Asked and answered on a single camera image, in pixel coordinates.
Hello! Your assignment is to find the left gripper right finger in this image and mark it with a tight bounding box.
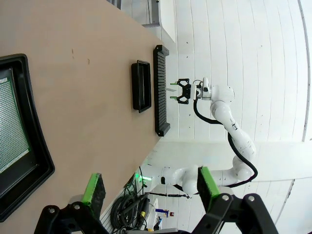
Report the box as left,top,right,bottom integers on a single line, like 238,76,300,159
192,166,280,234

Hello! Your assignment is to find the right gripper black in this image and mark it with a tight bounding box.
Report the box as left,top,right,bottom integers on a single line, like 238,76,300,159
170,78,197,105

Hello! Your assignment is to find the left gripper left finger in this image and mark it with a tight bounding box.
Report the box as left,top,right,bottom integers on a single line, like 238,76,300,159
34,172,109,234

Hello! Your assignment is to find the black ESD tray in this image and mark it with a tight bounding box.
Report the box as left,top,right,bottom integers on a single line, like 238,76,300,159
0,53,56,223
131,59,152,114

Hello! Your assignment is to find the black slotted PCB rack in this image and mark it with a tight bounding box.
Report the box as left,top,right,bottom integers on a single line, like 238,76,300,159
153,44,171,137

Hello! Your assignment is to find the blue and white box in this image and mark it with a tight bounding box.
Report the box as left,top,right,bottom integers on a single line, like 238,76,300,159
154,208,169,219

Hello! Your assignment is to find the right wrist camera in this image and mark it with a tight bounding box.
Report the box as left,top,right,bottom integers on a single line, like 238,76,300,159
199,77,211,100

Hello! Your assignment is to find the black coiled cable bundle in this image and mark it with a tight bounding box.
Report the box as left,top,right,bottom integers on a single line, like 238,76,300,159
110,192,151,231

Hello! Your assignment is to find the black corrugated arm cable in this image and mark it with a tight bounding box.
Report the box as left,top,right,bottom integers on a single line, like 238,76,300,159
193,99,258,189

